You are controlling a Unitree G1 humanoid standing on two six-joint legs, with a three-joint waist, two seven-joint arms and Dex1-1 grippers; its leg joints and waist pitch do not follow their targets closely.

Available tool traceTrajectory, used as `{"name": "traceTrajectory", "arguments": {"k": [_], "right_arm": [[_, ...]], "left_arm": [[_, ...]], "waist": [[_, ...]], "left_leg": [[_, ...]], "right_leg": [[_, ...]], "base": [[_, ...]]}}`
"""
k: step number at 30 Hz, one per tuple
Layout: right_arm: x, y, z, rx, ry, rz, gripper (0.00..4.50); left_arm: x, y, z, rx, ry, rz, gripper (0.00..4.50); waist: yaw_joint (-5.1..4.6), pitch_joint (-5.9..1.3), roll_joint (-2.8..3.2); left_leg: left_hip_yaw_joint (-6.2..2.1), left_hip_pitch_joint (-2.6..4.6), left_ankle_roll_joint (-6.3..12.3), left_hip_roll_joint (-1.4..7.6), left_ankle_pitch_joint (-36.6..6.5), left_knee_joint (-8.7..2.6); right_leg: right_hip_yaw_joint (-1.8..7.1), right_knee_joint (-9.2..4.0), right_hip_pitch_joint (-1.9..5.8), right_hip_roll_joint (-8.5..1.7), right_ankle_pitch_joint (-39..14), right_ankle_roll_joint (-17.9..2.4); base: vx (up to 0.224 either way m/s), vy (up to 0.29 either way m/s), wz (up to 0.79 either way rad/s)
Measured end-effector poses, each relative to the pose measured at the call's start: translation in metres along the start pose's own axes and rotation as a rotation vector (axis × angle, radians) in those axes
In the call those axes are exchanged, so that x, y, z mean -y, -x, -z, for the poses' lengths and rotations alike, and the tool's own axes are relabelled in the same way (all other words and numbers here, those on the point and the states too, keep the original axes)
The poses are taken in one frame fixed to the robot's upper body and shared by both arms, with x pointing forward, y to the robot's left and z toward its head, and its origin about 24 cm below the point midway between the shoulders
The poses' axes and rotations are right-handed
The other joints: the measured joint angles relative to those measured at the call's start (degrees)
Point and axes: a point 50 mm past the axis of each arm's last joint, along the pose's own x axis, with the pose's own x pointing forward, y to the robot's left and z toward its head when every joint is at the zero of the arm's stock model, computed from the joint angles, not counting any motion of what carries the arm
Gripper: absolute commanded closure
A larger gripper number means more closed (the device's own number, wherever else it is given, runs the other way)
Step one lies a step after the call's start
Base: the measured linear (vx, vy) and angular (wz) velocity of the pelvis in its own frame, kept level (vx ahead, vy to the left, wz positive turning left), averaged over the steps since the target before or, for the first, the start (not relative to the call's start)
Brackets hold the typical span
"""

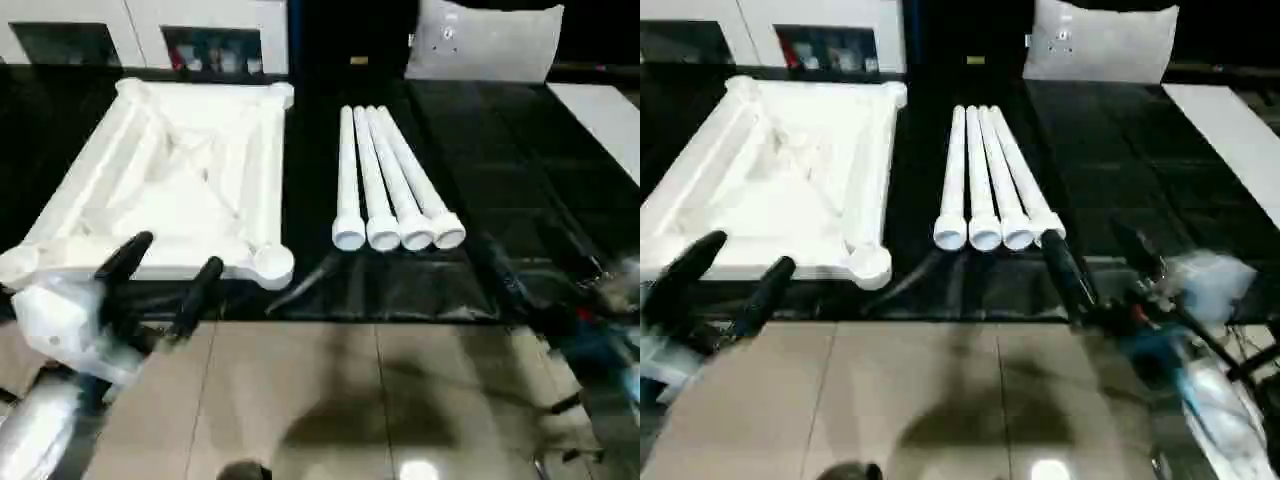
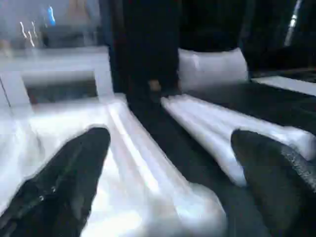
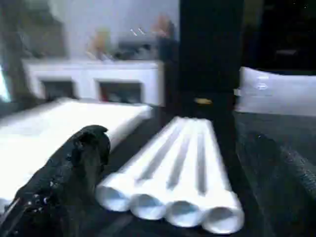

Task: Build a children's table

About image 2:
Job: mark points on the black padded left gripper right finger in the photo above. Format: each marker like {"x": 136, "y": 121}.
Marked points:
{"x": 281, "y": 187}

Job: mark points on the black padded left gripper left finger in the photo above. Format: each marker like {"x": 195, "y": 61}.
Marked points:
{"x": 59, "y": 187}

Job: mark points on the white plastic table top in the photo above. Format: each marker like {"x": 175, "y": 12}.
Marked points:
{"x": 143, "y": 182}

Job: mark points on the white flat board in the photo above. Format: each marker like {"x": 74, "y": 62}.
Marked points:
{"x": 291, "y": 85}

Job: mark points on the black work mat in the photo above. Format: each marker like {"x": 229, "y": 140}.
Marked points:
{"x": 180, "y": 150}

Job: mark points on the white cabinet with glass doors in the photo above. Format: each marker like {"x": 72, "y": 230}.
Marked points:
{"x": 54, "y": 61}

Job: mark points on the small yellow label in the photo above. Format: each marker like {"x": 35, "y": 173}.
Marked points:
{"x": 154, "y": 85}

